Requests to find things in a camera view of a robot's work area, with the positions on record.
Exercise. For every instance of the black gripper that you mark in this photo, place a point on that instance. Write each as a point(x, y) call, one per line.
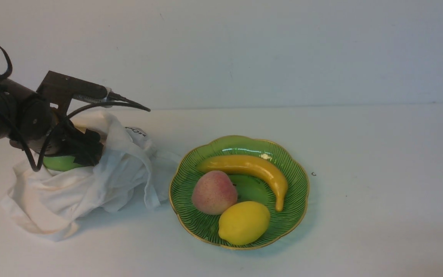
point(42, 132)

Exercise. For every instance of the green apple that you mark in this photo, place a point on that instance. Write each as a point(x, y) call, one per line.
point(61, 163)

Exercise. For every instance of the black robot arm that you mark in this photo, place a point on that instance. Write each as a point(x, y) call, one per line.
point(13, 99)

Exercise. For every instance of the white cloth bag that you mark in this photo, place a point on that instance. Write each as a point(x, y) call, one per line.
point(48, 203)

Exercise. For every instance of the pink peach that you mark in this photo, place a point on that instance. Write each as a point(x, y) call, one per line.
point(214, 193)

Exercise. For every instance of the yellow banana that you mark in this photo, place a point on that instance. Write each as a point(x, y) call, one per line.
point(252, 166)

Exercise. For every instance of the green leaf-shaped plate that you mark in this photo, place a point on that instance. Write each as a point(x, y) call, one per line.
point(205, 227)

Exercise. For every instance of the yellow lemon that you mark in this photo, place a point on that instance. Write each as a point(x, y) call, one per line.
point(244, 223)

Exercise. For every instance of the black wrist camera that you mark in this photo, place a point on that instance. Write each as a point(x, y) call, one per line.
point(60, 89)

